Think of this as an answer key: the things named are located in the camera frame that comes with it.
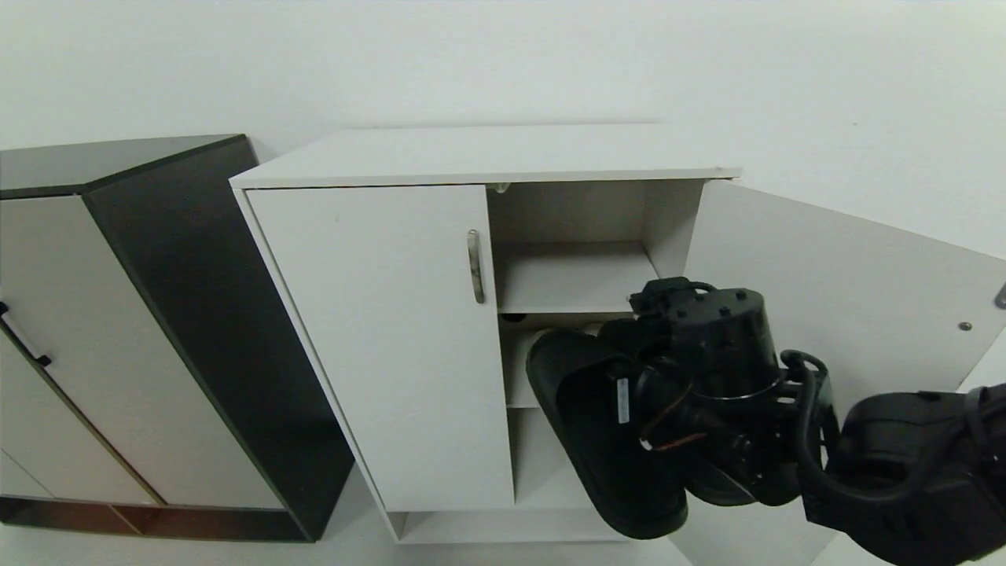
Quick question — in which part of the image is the black cable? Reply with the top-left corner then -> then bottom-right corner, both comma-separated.
780,350 -> 835,498

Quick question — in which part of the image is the black cabinet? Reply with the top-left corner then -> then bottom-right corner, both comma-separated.
0,134 -> 355,543

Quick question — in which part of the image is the white cabinet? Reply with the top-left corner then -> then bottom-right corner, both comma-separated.
229,123 -> 743,545

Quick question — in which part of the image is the white cabinet door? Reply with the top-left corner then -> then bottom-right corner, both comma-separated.
668,179 -> 1006,566

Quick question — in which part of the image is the beige door with black handle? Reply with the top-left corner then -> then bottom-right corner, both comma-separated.
0,195 -> 285,510

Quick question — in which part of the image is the black slipper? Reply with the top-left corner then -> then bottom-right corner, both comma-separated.
525,329 -> 690,541

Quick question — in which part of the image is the white door with metal handle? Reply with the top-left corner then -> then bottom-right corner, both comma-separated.
245,185 -> 516,513

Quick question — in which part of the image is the beige cabinet door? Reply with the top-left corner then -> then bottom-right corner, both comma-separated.
0,329 -> 163,505

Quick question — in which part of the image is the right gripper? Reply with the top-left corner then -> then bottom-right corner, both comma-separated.
599,314 -> 694,454

